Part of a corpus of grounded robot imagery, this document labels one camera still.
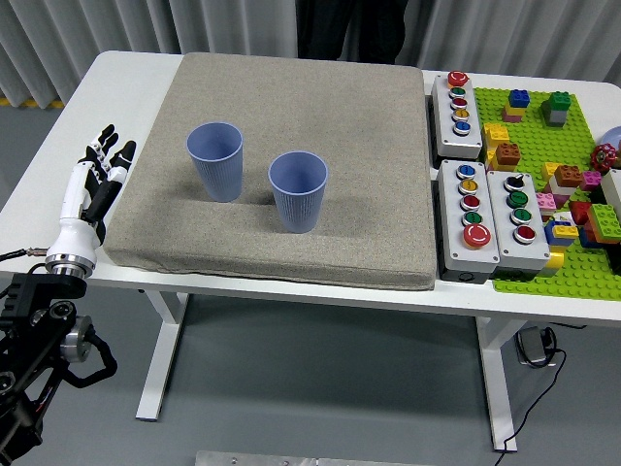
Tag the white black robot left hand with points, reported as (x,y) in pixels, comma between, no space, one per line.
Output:
(73,233)

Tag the blue ribbed plastic cup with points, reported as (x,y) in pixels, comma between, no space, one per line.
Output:
(298,209)
(218,179)

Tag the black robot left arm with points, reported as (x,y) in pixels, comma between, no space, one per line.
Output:
(39,291)

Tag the yellow black floor tape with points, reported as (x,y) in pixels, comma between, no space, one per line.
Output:
(29,102)

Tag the white table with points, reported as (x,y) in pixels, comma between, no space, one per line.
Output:
(121,97)

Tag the grey curtain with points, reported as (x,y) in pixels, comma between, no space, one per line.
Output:
(145,24)

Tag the grey-brown cushion mat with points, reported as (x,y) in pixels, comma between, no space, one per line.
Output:
(339,170)

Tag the grey five-button control box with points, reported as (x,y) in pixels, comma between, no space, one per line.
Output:
(444,121)
(451,218)

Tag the yellow building block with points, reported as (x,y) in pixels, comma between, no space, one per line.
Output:
(496,133)
(549,171)

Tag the brown building block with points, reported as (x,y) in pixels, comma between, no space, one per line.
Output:
(568,176)
(508,155)

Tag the blue yellow pink block stack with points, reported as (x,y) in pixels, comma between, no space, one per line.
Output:
(516,104)

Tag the green building-block baseplate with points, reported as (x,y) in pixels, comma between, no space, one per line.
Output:
(533,136)

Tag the grey power adapter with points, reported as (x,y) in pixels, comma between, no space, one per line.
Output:
(531,347)

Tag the pink building block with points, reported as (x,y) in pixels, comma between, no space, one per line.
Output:
(591,180)
(545,200)

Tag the white building block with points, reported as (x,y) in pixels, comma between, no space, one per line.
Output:
(563,190)

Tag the green grey block stack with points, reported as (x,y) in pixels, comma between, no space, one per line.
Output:
(558,109)

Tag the red building block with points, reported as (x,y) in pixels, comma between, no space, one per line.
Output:
(579,212)

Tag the green building block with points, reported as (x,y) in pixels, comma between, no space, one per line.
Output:
(604,222)

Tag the red valve handwheel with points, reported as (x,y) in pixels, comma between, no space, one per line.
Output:
(603,157)

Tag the white box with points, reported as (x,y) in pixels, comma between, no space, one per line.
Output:
(613,191)

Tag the lilac bowl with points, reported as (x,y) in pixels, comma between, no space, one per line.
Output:
(613,137)

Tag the grey selector switch control box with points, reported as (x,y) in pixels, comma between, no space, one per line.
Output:
(500,218)

